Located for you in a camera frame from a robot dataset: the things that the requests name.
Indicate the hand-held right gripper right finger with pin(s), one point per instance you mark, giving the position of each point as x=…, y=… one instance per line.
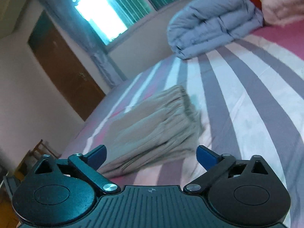
x=206, y=155

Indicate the wooden chair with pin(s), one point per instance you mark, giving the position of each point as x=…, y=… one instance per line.
x=39, y=150

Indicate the brown wooden door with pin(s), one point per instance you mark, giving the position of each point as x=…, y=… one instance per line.
x=64, y=68

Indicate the folded pale pink blanket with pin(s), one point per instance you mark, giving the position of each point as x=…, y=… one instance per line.
x=282, y=7

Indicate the folded blue-grey duvet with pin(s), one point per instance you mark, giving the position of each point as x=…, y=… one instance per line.
x=213, y=26

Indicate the window with green shutters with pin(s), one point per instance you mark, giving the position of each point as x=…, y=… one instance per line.
x=104, y=11

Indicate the grey curtain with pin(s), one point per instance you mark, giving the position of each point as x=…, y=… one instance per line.
x=95, y=52

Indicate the khaki pants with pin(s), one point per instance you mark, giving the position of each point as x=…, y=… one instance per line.
x=147, y=133

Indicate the pink grey striped bed sheet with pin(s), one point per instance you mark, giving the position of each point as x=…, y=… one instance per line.
x=249, y=99

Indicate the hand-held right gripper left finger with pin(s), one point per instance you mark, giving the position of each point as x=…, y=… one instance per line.
x=96, y=156

